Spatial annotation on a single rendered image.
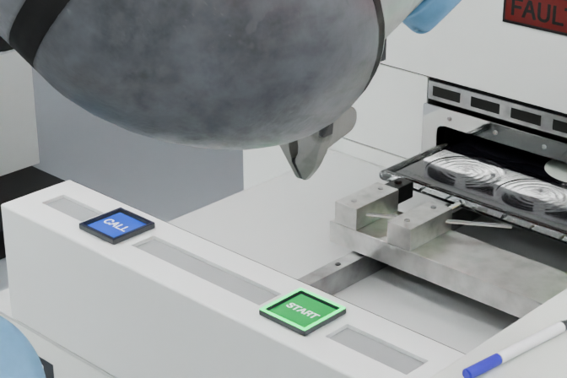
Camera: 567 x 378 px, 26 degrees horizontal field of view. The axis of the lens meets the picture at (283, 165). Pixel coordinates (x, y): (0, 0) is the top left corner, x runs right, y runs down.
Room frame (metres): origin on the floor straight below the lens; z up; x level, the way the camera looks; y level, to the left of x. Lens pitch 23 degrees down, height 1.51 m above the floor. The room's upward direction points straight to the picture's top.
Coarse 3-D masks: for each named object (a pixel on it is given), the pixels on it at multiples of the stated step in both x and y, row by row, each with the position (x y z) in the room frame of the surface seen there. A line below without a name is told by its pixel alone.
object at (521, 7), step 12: (516, 0) 1.50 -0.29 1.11; (528, 0) 1.49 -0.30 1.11; (540, 0) 1.48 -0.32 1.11; (552, 0) 1.46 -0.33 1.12; (564, 0) 1.45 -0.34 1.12; (516, 12) 1.50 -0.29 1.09; (528, 12) 1.49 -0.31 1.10; (540, 12) 1.47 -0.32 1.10; (552, 12) 1.46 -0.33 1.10; (564, 12) 1.45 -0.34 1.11; (540, 24) 1.47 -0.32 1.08; (552, 24) 1.46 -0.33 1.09; (564, 24) 1.45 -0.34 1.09
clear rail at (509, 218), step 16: (384, 176) 1.43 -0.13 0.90; (400, 176) 1.42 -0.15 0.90; (432, 192) 1.38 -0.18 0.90; (448, 192) 1.37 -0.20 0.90; (480, 208) 1.33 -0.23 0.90; (496, 208) 1.32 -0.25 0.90; (512, 224) 1.30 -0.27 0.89; (528, 224) 1.28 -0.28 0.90; (544, 224) 1.27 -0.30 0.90; (560, 240) 1.25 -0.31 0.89
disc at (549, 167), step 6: (552, 162) 1.47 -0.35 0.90; (558, 162) 1.47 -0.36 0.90; (546, 168) 1.45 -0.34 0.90; (552, 168) 1.45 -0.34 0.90; (558, 168) 1.45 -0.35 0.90; (564, 168) 1.45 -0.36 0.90; (552, 174) 1.43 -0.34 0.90; (558, 174) 1.43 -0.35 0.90; (564, 174) 1.43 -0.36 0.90; (564, 180) 1.41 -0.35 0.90
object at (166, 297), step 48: (48, 192) 1.24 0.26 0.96; (96, 192) 1.24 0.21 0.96; (48, 240) 1.15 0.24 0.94; (96, 240) 1.12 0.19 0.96; (144, 240) 1.12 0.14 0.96; (192, 240) 1.12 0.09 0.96; (48, 288) 1.15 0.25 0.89; (96, 288) 1.10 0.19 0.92; (144, 288) 1.04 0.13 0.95; (192, 288) 1.02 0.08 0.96; (240, 288) 1.02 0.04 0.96; (288, 288) 1.02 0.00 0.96; (48, 336) 1.16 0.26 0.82; (96, 336) 1.10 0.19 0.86; (144, 336) 1.05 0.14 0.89; (192, 336) 1.00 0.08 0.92; (240, 336) 0.95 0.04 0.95; (288, 336) 0.93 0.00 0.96; (336, 336) 0.94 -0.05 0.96; (384, 336) 0.93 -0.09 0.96
